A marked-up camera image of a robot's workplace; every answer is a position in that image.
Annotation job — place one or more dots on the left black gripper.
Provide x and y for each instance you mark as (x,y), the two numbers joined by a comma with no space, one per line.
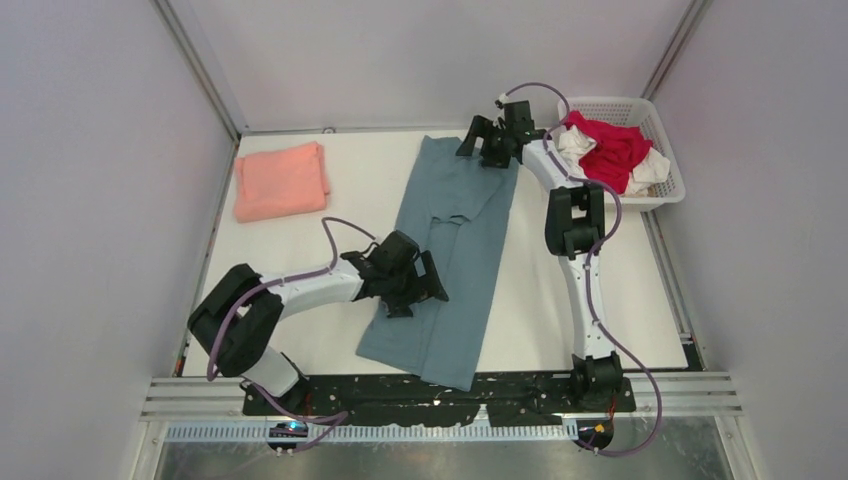
(423,287)

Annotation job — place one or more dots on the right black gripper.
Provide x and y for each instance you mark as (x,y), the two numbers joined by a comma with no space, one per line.
(480,127)

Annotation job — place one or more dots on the blue grey t shirt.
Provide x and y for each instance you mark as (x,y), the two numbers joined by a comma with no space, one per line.
(458,210)

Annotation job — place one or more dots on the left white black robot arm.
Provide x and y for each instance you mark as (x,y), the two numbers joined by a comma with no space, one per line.
(234,323)

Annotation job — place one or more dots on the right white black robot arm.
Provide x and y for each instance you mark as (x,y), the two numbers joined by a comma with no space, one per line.
(574,232)

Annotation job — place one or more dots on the red t shirt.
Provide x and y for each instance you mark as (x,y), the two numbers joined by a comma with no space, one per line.
(617,151)

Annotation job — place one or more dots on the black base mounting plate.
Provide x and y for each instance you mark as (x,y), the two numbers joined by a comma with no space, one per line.
(508,399)

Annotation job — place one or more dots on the white plastic laundry basket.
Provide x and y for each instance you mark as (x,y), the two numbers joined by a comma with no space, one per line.
(632,112)

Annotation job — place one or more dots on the white t shirt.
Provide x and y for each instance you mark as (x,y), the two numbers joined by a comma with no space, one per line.
(654,169)

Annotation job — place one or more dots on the folded pink t shirt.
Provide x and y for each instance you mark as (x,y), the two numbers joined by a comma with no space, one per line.
(281,183)

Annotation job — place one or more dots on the aluminium frame rail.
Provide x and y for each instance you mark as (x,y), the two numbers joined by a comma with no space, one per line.
(683,393)

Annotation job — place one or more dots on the white slotted cable duct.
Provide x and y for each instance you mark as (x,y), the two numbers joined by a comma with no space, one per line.
(294,432)

